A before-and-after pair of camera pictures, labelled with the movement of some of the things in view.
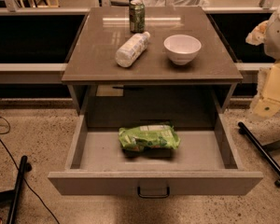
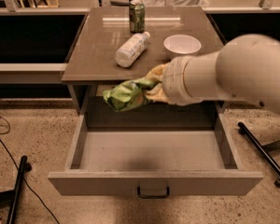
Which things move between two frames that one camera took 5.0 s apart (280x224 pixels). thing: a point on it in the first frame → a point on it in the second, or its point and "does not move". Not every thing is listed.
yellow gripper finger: [258, 35] → [157, 73]
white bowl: [182, 49] does not move
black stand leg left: [12, 197] does not move
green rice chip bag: [148, 136] → [130, 94]
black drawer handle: [153, 196] does not move
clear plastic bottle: [132, 49] does not move
